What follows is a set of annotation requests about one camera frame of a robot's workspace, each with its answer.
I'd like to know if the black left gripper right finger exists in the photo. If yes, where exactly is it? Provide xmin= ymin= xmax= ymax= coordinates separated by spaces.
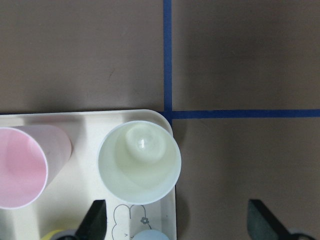
xmin=247 ymin=199 xmax=294 ymax=240

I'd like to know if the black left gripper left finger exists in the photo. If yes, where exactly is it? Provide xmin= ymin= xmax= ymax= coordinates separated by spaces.
xmin=75 ymin=199 xmax=107 ymax=240

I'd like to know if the white ikea cup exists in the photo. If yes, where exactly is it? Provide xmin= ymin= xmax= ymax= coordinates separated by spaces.
xmin=97 ymin=120 xmax=182 ymax=205

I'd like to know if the yellow cup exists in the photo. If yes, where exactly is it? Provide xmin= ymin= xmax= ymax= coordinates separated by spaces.
xmin=40 ymin=229 xmax=64 ymax=240

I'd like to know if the light blue cup far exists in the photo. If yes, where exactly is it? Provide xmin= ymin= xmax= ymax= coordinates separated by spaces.
xmin=132 ymin=229 xmax=169 ymax=240

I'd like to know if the pink cup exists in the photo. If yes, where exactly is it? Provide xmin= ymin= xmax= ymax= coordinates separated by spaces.
xmin=0 ymin=124 xmax=72 ymax=210

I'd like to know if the cream plastic tray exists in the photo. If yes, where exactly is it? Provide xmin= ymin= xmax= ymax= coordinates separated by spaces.
xmin=0 ymin=109 xmax=177 ymax=240

